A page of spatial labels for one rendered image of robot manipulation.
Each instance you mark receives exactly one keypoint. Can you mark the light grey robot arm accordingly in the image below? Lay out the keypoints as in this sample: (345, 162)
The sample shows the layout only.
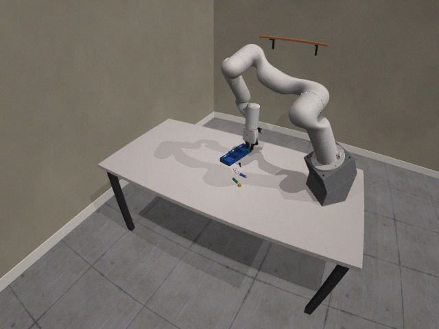
(302, 113)

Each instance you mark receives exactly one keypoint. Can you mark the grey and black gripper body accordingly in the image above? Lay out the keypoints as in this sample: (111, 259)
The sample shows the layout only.
(250, 136)

